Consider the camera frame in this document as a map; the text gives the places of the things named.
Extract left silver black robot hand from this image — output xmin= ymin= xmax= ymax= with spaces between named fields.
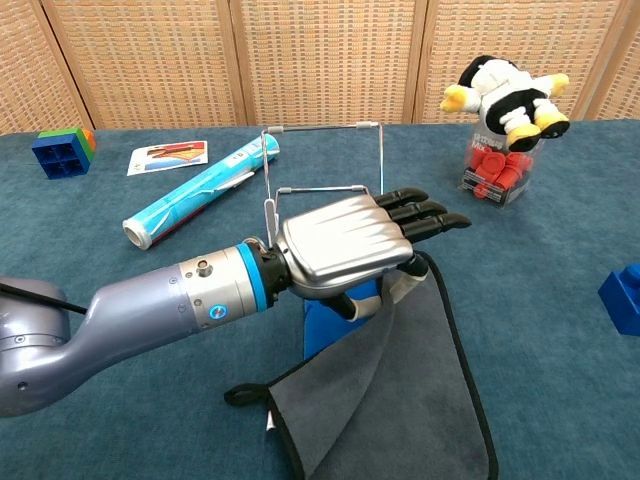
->
xmin=273 ymin=187 xmax=473 ymax=322

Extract blue grey cloth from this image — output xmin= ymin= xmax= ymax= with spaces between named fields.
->
xmin=223 ymin=249 xmax=500 ymax=480

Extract teal plastic wrap roll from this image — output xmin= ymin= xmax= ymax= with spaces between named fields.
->
xmin=122 ymin=133 xmax=281 ymax=250

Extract clear box of red caps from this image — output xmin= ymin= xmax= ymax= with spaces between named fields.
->
xmin=458 ymin=119 xmax=546 ymax=207

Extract wicker folding screen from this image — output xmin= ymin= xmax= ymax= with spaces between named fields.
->
xmin=0 ymin=0 xmax=640 ymax=136

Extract teal felt table mat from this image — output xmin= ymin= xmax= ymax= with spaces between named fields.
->
xmin=0 ymin=118 xmax=640 ymax=480

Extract printed picture card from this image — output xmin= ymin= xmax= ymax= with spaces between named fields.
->
xmin=126 ymin=140 xmax=209 ymax=177

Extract black white plush penguin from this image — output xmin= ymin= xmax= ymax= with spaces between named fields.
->
xmin=439 ymin=55 xmax=572 ymax=153

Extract blue toy brick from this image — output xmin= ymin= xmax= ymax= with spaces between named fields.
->
xmin=31 ymin=130 xmax=92 ymax=180
xmin=597 ymin=264 xmax=640 ymax=336

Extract green toy brick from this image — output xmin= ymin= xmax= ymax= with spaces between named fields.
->
xmin=37 ymin=127 xmax=84 ymax=142

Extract white wire drying rack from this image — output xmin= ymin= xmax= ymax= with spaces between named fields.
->
xmin=260 ymin=122 xmax=386 ymax=251

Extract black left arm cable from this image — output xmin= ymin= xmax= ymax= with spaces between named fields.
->
xmin=0 ymin=282 xmax=89 ymax=316

